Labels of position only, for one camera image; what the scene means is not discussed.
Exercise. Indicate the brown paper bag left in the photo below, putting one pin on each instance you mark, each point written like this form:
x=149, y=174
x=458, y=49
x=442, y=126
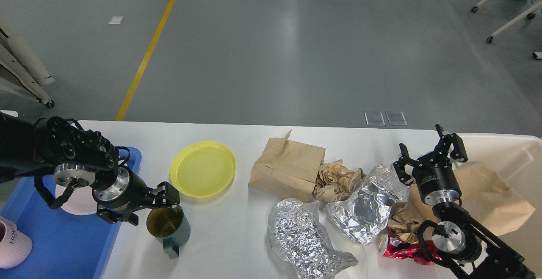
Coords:
x=287, y=169

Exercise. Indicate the small crumpled brown paper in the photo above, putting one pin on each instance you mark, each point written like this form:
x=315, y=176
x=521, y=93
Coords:
x=403, y=224

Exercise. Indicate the crumpled aluminium foil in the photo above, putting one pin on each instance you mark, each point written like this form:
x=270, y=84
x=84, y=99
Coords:
x=297, y=237
x=364, y=214

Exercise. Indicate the brown paper bag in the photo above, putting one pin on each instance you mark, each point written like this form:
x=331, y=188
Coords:
x=287, y=169
x=490, y=200

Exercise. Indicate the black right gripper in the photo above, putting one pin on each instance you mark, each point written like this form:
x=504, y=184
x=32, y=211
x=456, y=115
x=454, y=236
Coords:
x=434, y=177

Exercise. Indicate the pink plate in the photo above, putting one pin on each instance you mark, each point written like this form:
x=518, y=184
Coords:
x=81, y=202

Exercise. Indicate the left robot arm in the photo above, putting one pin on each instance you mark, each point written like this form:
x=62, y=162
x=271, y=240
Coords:
x=61, y=156

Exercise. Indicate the small white side table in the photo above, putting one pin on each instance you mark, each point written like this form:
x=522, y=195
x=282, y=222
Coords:
x=10, y=113

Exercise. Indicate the pink mug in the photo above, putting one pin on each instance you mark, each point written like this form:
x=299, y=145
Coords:
x=15, y=246

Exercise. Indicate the crushed red can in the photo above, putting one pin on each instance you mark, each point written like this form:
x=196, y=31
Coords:
x=394, y=248

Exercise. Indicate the crumpled brown paper ball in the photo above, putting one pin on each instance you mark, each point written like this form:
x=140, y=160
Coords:
x=335, y=182

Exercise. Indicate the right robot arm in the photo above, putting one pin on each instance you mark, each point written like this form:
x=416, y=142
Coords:
x=457, y=241

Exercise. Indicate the dark green mug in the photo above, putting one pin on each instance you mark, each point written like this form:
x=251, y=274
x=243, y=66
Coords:
x=170, y=227

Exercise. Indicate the brown paper bag right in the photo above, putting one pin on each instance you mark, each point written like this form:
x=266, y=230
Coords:
x=490, y=200

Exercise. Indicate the white plastic bin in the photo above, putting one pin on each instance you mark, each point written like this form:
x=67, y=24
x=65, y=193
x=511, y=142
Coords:
x=518, y=160

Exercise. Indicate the yellow plastic plate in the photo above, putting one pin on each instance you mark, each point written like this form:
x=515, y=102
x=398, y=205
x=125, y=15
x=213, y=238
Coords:
x=202, y=169

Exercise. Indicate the crumpled aluminium foil upper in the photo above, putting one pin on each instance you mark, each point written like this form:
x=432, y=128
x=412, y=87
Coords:
x=364, y=214

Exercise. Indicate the crumpled aluminium foil lower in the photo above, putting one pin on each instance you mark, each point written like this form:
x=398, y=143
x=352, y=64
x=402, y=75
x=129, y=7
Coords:
x=297, y=237

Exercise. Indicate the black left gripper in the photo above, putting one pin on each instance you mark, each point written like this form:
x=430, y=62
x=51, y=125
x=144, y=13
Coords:
x=128, y=194

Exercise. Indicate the blue plastic tray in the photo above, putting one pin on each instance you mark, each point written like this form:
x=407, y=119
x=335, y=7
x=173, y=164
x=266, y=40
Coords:
x=65, y=246

